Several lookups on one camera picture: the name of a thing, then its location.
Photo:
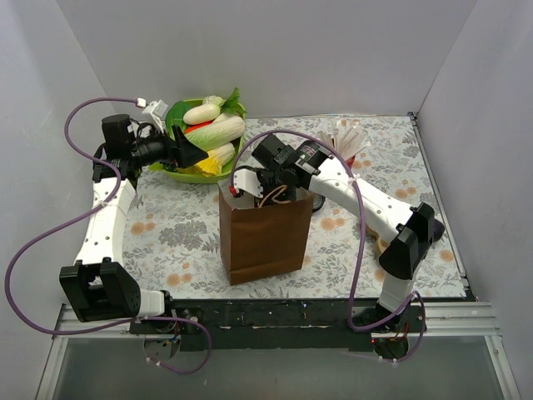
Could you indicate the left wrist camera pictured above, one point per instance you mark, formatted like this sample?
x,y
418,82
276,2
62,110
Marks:
x,y
155,110

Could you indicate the green vegetable tray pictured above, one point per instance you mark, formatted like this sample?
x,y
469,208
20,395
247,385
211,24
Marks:
x,y
197,178

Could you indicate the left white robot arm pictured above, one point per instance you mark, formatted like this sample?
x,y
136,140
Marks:
x,y
97,285

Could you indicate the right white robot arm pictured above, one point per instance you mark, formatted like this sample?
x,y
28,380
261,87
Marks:
x,y
408,231

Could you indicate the black coffee cup lid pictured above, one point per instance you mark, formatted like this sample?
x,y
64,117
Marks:
x,y
318,202

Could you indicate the purple toy eggplant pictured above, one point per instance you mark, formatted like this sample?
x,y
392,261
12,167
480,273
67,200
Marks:
x,y
439,230

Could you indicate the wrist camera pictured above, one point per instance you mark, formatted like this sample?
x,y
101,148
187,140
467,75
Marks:
x,y
155,110
245,180

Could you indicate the red straw holder cup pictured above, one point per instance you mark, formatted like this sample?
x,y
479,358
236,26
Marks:
x,y
350,161

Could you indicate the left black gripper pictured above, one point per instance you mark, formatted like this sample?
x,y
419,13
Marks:
x,y
176,146

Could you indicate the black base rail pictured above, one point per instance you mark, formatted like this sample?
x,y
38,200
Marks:
x,y
266,324

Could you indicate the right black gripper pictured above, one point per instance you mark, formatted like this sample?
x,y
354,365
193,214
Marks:
x,y
266,186

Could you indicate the orange carrot toy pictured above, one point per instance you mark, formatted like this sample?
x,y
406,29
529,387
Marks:
x,y
195,127

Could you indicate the large napa cabbage toy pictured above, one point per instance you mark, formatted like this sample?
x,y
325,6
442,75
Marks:
x,y
217,134

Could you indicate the floral table mat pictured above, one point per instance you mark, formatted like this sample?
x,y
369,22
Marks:
x,y
172,239

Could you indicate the brown paper takeout bag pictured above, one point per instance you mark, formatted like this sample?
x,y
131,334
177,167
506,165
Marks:
x,y
262,242

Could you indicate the white radish toy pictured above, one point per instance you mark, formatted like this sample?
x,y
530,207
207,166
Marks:
x,y
201,114

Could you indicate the white wrapped straws bundle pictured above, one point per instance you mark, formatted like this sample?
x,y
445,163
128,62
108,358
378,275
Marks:
x,y
346,137

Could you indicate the cardboard cup carrier tray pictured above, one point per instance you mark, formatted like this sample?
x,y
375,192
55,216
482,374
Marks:
x,y
381,245

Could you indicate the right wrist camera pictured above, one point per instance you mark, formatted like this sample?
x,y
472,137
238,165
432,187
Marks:
x,y
245,180

